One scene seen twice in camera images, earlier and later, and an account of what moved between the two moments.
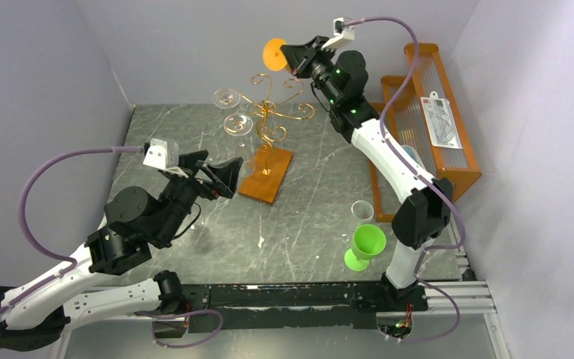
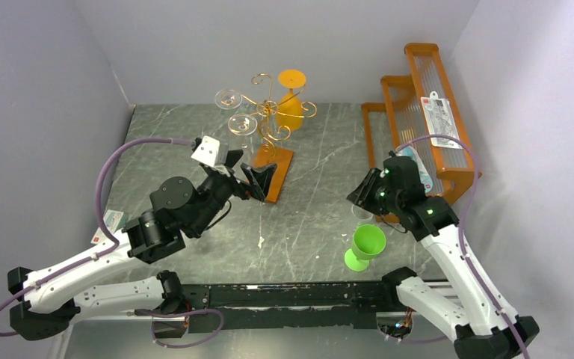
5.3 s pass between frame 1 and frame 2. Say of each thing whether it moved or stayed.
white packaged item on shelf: stayed
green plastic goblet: stayed
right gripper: moved
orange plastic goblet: moved
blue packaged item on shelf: stayed
